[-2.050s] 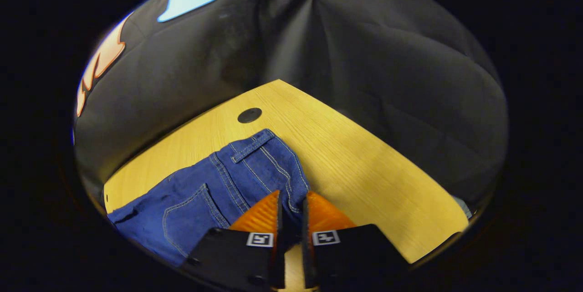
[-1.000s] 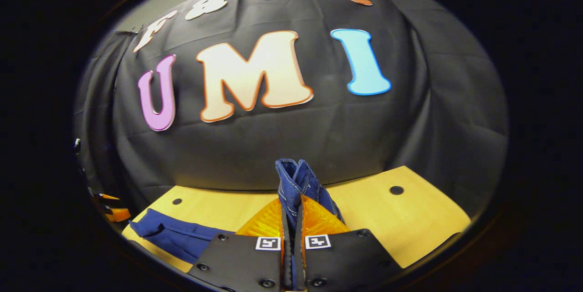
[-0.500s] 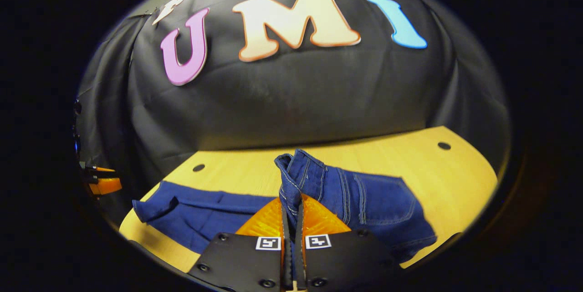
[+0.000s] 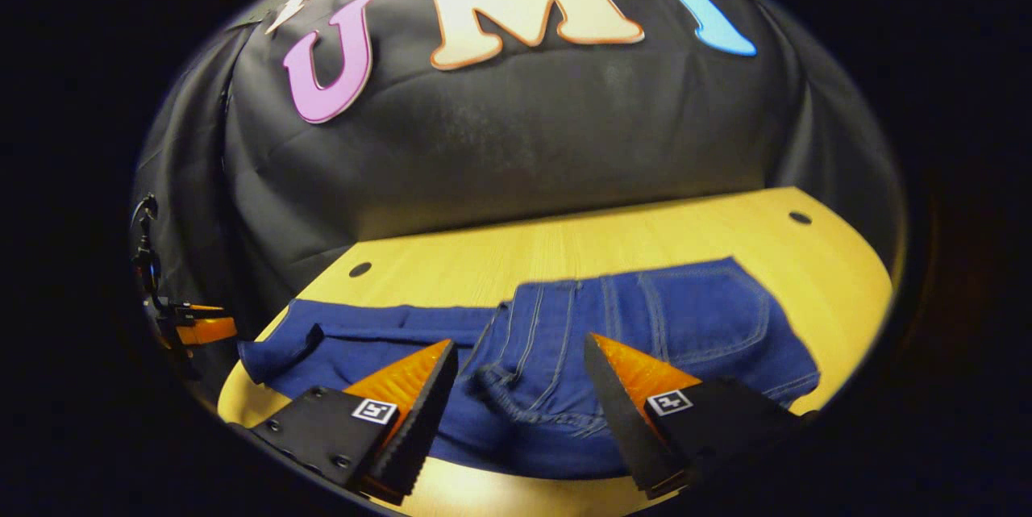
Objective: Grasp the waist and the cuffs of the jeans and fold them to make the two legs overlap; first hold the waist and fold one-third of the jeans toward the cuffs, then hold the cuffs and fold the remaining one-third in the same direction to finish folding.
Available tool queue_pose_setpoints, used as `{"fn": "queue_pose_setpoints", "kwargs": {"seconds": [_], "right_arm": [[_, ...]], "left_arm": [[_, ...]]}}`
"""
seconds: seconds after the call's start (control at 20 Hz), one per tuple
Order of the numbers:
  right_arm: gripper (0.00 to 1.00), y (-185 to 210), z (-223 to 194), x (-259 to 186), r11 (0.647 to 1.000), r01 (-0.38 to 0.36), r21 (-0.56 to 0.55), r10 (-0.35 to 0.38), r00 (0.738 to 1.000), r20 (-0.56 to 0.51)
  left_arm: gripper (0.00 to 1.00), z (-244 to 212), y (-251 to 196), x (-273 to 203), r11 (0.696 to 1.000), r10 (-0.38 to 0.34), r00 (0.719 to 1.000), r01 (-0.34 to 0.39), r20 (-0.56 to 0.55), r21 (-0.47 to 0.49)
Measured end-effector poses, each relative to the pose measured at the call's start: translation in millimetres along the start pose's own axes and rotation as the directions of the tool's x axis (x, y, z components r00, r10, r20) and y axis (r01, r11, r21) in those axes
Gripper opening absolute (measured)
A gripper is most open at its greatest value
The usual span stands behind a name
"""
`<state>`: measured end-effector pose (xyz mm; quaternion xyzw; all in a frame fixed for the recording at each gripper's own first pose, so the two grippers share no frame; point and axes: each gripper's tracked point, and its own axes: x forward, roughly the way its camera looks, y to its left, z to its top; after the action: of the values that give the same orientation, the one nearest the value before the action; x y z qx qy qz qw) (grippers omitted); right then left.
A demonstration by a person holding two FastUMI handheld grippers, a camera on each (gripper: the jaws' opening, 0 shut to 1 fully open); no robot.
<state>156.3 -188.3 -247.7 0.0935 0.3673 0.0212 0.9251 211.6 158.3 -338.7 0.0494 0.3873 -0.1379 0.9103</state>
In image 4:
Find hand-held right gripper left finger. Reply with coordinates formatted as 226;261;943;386
229;339;460;507

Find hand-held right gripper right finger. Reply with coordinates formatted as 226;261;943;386
584;332;817;501

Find blue denim jeans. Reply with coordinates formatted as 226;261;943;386
237;256;822;480

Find black backdrop cloth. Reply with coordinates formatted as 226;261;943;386
131;0;905;326

